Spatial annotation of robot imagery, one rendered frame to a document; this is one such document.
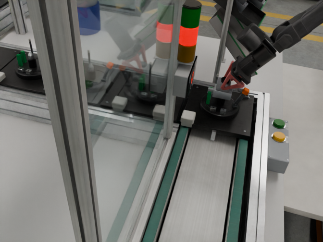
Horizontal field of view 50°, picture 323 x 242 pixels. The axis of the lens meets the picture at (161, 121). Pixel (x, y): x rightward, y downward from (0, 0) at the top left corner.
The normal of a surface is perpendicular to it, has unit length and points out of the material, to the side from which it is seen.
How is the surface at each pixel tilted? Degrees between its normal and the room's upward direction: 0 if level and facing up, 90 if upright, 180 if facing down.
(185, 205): 0
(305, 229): 0
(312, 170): 0
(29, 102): 90
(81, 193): 90
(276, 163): 90
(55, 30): 90
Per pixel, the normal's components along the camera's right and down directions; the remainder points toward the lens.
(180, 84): -0.25, 0.62
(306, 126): 0.06, -0.75
